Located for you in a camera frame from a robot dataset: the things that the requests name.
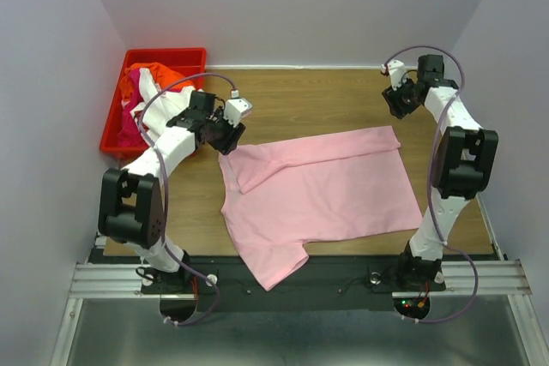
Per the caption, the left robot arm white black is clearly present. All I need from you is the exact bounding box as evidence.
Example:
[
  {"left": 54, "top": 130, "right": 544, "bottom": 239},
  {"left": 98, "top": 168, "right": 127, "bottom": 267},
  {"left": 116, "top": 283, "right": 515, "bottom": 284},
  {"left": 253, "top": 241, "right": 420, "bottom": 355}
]
[{"left": 98, "top": 91, "right": 252, "bottom": 292}]

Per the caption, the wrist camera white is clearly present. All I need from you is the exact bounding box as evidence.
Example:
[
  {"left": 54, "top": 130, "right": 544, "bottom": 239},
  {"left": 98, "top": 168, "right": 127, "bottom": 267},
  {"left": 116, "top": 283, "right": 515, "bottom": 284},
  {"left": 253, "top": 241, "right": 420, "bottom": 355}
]
[
  {"left": 381, "top": 59, "right": 408, "bottom": 90},
  {"left": 223, "top": 89, "right": 253, "bottom": 128}
]

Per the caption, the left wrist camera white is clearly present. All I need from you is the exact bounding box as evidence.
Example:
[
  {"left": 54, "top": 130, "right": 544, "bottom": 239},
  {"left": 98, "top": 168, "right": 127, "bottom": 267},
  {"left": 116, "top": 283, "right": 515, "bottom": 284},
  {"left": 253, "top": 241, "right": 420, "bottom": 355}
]
[{"left": 223, "top": 89, "right": 253, "bottom": 128}]

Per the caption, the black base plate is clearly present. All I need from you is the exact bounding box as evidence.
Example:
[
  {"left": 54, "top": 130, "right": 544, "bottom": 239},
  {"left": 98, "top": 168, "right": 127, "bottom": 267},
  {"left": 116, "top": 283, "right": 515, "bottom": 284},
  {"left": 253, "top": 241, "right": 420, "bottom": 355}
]
[{"left": 136, "top": 255, "right": 445, "bottom": 314}]

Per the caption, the white t shirt red print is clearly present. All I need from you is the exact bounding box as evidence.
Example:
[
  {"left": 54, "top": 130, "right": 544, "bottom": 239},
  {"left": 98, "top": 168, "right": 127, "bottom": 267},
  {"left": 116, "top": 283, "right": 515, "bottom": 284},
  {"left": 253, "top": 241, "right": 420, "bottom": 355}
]
[{"left": 135, "top": 69, "right": 195, "bottom": 141}]

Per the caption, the pink t shirt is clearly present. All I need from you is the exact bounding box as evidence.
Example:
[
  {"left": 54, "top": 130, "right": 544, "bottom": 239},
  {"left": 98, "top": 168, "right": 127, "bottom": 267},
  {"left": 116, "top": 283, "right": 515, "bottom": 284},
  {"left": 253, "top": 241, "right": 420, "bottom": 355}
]
[{"left": 218, "top": 126, "right": 422, "bottom": 291}]

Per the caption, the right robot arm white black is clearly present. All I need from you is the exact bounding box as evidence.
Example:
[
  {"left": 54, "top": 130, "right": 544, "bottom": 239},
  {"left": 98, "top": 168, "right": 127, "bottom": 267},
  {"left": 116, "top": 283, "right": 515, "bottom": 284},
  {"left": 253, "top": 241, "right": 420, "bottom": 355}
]
[{"left": 381, "top": 49, "right": 498, "bottom": 289}]

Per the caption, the aluminium rail frame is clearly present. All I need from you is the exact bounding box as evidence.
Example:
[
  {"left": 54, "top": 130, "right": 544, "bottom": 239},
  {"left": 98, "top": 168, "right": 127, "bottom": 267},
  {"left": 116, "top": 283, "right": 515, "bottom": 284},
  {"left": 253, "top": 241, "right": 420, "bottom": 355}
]
[{"left": 51, "top": 159, "right": 540, "bottom": 366}]

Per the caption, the magenta t shirt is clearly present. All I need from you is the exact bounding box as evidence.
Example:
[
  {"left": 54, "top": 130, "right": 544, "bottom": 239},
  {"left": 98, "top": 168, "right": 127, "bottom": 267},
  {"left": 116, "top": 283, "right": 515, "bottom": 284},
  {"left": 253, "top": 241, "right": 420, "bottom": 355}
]
[{"left": 118, "top": 68, "right": 145, "bottom": 147}]

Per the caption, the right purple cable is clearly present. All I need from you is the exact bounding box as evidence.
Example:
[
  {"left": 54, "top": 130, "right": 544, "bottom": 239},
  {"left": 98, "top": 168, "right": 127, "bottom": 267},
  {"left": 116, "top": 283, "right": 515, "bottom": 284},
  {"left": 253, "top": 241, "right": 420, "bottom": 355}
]
[{"left": 381, "top": 44, "right": 480, "bottom": 325}]

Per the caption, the red plastic bin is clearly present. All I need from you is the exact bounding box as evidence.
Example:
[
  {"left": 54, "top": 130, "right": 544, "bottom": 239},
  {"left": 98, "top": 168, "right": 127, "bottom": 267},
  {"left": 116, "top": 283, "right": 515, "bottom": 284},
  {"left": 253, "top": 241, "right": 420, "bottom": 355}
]
[{"left": 100, "top": 47, "right": 208, "bottom": 159}]

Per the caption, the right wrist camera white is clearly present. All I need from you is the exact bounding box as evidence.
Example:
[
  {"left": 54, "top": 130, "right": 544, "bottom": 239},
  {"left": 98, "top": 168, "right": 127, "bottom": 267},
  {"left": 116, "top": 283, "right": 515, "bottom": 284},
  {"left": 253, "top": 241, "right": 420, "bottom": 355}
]
[{"left": 381, "top": 59, "right": 408, "bottom": 90}]

